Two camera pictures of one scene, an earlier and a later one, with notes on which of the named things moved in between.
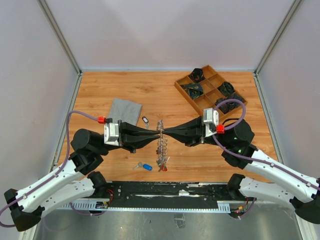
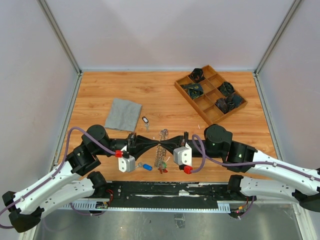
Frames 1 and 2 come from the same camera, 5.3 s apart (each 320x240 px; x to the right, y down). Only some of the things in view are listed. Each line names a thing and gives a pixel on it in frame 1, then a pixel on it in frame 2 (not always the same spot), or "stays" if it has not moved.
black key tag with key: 145,120 stays
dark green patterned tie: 195,90 stays
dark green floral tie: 227,88 stays
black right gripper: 192,133 -> 170,144
